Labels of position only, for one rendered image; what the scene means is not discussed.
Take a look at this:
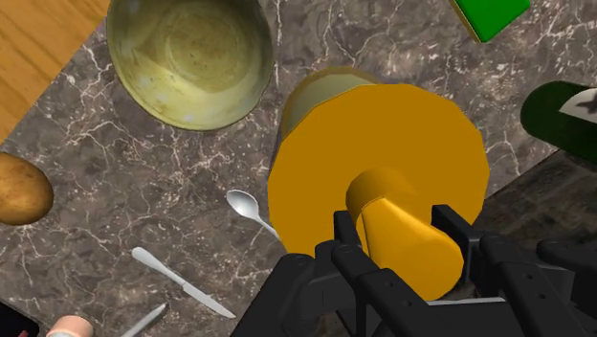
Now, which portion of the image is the brown potato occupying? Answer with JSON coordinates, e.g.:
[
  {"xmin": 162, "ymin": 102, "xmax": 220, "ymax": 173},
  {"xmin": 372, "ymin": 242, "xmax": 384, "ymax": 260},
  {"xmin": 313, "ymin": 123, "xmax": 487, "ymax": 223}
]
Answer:
[{"xmin": 0, "ymin": 151, "xmax": 55, "ymax": 227}]

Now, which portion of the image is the green box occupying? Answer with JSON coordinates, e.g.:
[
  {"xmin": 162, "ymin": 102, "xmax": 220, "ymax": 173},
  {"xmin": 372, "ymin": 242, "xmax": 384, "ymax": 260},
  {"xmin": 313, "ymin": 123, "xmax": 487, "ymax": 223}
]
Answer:
[{"xmin": 448, "ymin": 0, "xmax": 532, "ymax": 45}]

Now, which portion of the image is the pink cylinder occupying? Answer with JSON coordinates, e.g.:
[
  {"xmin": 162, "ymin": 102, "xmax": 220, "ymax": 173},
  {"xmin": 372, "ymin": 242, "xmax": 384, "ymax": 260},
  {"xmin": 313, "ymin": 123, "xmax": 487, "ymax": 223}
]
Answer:
[{"xmin": 45, "ymin": 314, "xmax": 95, "ymax": 337}]

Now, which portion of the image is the olive green bowl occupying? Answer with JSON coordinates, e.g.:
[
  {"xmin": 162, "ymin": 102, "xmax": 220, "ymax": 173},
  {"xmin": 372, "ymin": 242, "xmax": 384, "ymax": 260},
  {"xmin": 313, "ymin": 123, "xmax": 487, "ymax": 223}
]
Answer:
[{"xmin": 105, "ymin": 0, "xmax": 276, "ymax": 132}]

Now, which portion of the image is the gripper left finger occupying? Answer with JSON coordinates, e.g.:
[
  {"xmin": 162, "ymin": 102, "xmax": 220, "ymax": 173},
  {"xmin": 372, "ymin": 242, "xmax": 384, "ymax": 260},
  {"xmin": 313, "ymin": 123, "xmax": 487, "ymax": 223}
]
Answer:
[{"xmin": 232, "ymin": 210, "xmax": 441, "ymax": 337}]

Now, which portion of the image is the silver utensil handle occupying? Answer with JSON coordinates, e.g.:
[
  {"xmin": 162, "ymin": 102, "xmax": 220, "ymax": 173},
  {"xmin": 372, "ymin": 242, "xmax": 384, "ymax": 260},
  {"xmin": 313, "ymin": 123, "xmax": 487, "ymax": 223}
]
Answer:
[{"xmin": 120, "ymin": 303, "xmax": 168, "ymax": 337}]

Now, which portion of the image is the silver knife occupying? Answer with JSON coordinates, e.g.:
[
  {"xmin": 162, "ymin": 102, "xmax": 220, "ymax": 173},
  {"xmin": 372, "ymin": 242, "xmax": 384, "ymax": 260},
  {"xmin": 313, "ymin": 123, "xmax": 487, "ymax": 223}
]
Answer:
[{"xmin": 130, "ymin": 246, "xmax": 237, "ymax": 321}]

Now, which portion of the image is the silver spoon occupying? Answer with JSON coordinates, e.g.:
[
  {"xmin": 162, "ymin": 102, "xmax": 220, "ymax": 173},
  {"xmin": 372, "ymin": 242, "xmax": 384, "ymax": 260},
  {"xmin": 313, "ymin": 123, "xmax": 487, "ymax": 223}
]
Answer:
[{"xmin": 226, "ymin": 189, "xmax": 281, "ymax": 241}]

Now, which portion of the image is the dark green bottle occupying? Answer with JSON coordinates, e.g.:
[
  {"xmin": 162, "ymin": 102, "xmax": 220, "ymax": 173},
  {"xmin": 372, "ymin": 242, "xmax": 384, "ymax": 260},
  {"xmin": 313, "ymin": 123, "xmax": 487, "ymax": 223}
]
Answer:
[{"xmin": 520, "ymin": 80, "xmax": 597, "ymax": 165}]

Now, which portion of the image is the black phone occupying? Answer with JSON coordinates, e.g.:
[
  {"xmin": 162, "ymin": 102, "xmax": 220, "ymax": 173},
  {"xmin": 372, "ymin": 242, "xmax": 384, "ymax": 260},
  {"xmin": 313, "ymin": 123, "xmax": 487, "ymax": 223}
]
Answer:
[{"xmin": 0, "ymin": 301, "xmax": 41, "ymax": 337}]

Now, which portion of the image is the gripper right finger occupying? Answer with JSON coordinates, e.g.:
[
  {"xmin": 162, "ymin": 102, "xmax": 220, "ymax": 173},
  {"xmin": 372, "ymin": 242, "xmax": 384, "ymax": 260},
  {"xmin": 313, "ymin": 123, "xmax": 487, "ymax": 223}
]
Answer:
[{"xmin": 431, "ymin": 204, "xmax": 597, "ymax": 337}]

